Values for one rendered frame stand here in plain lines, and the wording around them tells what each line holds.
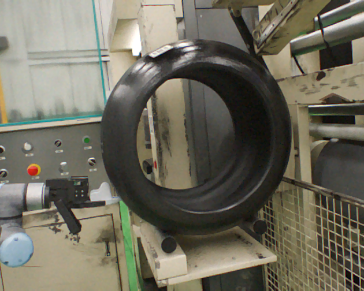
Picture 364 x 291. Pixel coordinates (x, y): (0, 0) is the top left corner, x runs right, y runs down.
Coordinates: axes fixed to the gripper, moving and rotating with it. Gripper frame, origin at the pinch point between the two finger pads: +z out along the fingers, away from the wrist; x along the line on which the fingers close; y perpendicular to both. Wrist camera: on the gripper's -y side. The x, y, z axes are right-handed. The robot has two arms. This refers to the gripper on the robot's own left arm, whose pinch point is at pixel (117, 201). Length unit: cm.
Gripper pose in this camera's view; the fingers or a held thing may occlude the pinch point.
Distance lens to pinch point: 105.2
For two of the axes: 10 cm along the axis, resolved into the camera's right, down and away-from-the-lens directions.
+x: -2.5, -0.8, 9.7
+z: 9.7, 0.1, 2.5
